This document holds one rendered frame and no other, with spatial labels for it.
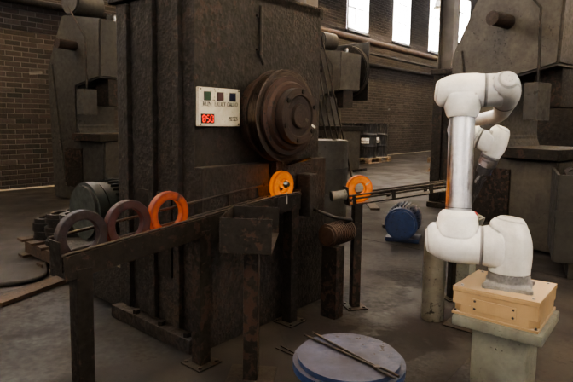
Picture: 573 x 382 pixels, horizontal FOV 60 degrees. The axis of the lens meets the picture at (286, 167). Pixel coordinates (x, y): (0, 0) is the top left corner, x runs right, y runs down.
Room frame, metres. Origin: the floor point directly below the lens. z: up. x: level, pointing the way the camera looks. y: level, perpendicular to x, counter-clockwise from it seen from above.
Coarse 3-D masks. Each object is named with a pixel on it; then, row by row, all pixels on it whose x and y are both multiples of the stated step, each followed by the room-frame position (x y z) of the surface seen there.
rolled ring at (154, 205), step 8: (168, 192) 2.00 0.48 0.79; (176, 192) 2.03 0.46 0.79; (152, 200) 1.97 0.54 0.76; (160, 200) 1.97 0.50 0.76; (176, 200) 2.03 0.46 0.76; (184, 200) 2.06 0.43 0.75; (152, 208) 1.94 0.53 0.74; (184, 208) 2.06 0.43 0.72; (152, 216) 1.94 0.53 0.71; (184, 216) 2.06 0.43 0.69; (152, 224) 1.94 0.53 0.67
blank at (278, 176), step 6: (276, 174) 2.52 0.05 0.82; (282, 174) 2.54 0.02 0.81; (288, 174) 2.57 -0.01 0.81; (270, 180) 2.51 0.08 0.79; (276, 180) 2.51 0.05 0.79; (288, 180) 2.57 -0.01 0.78; (270, 186) 2.50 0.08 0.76; (276, 186) 2.51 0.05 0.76; (270, 192) 2.51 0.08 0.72; (276, 192) 2.51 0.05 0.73; (282, 192) 2.54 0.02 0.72; (288, 192) 2.58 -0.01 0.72
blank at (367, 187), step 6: (354, 180) 2.81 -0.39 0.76; (360, 180) 2.82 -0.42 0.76; (366, 180) 2.83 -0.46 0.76; (348, 186) 2.80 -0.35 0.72; (354, 186) 2.81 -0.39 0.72; (366, 186) 2.83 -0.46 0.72; (372, 186) 2.84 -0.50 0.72; (354, 192) 2.81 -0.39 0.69; (366, 192) 2.83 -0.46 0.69; (366, 198) 2.83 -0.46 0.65
